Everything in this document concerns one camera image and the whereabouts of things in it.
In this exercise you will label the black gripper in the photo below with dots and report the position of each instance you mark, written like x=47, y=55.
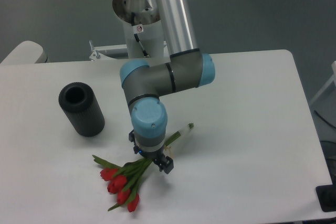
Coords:
x=152, y=148

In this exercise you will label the red tulip bouquet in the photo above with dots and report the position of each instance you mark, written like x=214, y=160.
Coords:
x=125, y=181

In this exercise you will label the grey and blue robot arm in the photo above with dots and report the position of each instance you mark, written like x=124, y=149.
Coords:
x=164, y=59

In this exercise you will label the black ribbed cylindrical vase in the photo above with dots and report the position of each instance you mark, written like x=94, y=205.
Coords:
x=81, y=107

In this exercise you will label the white rounded side table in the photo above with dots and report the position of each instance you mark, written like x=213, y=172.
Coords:
x=27, y=52

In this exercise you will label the black device at table edge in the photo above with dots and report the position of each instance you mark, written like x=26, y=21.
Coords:
x=326, y=197

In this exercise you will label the white metal base frame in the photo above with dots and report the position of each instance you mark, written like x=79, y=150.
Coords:
x=108, y=52

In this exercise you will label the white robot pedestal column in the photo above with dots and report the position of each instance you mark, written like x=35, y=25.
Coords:
x=142, y=28

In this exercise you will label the white furniture frame at right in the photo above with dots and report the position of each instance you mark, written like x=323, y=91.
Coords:
x=326, y=89

